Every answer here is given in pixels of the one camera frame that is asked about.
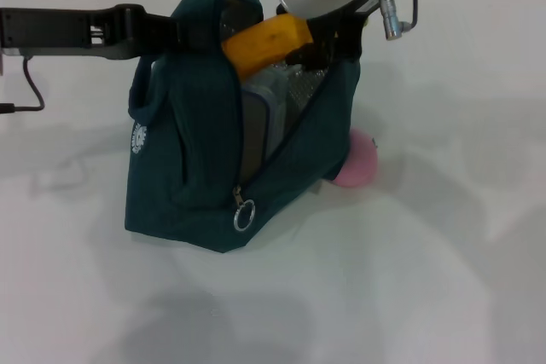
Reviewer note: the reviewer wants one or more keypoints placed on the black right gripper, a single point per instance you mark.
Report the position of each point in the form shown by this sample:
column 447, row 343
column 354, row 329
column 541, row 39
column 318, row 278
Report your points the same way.
column 345, row 31

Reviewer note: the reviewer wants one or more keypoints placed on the yellow toy banana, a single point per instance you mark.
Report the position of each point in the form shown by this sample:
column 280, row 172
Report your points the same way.
column 264, row 48

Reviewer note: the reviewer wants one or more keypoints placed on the pink toy peach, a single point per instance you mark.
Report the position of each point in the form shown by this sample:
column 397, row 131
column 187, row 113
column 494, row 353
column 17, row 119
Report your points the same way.
column 358, row 163

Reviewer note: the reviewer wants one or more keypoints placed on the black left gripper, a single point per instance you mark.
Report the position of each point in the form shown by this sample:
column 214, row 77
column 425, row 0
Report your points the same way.
column 42, row 31

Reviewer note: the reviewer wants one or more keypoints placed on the clear lunch box blue rim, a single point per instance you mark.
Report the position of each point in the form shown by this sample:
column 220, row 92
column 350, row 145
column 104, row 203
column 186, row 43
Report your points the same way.
column 260, row 125

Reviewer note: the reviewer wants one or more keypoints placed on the dark teal insulated lunch bag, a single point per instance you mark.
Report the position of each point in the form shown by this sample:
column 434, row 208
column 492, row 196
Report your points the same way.
column 183, row 146

